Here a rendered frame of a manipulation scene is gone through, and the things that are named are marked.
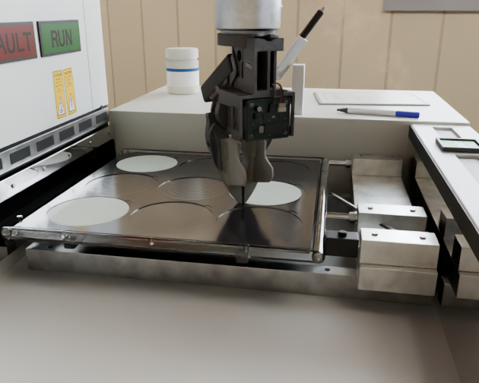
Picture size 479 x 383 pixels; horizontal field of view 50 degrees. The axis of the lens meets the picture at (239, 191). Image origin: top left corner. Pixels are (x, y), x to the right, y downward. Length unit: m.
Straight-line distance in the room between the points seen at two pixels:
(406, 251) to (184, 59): 0.71
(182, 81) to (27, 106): 0.46
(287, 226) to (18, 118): 0.38
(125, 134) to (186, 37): 1.68
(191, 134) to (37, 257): 0.37
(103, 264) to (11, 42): 0.30
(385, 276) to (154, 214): 0.28
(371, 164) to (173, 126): 0.35
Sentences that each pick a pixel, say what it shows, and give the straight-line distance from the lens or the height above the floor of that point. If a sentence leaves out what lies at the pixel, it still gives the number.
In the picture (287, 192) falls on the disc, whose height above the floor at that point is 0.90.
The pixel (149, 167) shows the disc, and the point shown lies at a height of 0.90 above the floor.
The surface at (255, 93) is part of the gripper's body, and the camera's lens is 0.58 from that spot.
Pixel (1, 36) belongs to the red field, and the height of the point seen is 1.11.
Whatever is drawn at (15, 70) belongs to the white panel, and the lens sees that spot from 0.74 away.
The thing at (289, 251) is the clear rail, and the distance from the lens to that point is 0.54.
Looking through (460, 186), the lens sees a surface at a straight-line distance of 0.60.
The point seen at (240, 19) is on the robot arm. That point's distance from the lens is 0.59.
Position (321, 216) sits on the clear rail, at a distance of 0.63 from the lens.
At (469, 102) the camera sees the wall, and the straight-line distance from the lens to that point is 2.35.
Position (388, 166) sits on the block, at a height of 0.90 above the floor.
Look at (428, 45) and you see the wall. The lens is 2.33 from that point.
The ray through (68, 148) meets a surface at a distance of 0.83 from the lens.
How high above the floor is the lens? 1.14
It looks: 19 degrees down
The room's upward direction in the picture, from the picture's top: straight up
